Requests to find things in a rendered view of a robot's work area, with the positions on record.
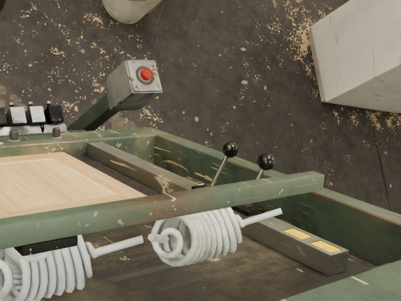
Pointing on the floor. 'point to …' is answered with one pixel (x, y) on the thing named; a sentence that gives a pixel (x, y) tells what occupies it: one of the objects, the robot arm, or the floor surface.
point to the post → (93, 116)
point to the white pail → (129, 9)
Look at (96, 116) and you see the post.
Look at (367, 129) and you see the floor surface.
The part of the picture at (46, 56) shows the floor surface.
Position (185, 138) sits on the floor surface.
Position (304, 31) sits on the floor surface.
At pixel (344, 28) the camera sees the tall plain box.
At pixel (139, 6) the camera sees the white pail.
